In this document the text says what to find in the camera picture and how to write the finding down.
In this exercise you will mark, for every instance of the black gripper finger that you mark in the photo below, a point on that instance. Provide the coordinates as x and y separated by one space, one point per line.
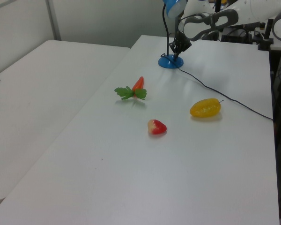
177 54
172 47

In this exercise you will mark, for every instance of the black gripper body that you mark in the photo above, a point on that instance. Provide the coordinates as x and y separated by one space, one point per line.
182 42

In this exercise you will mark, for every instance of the blue desk lamp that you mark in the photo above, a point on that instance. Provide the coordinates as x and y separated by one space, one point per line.
169 62

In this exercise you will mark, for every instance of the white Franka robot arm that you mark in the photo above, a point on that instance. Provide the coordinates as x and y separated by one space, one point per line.
248 9

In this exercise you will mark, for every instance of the orange toy carrot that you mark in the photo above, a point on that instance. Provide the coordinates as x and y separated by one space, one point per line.
138 84

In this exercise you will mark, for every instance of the black electronics box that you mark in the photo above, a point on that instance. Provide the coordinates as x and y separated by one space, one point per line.
236 35

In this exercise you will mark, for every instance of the yellow toy starfruit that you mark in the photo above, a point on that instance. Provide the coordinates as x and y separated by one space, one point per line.
204 109

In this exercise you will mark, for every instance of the red yellow toy peach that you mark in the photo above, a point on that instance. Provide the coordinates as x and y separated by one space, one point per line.
158 127

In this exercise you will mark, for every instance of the black stand beside robot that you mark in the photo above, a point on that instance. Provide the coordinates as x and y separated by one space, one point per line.
266 42

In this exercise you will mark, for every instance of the white side table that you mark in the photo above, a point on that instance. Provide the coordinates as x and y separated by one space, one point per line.
44 98

